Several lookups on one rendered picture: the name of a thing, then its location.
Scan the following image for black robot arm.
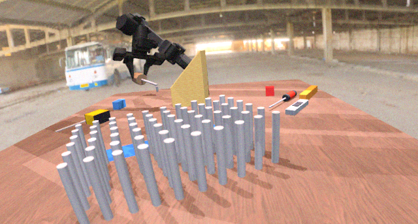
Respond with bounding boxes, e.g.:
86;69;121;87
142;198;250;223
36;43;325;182
116;13;192;70

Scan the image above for red and black screwdriver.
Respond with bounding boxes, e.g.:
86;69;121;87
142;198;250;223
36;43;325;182
269;90;297;108

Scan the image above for small blue block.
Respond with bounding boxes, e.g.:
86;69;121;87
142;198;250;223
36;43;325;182
112;99;126;110

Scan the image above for blue flat strip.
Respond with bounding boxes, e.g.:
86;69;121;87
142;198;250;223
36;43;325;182
106;141;148;162

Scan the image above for small red cube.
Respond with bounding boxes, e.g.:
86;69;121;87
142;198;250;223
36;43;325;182
266;86;274;96

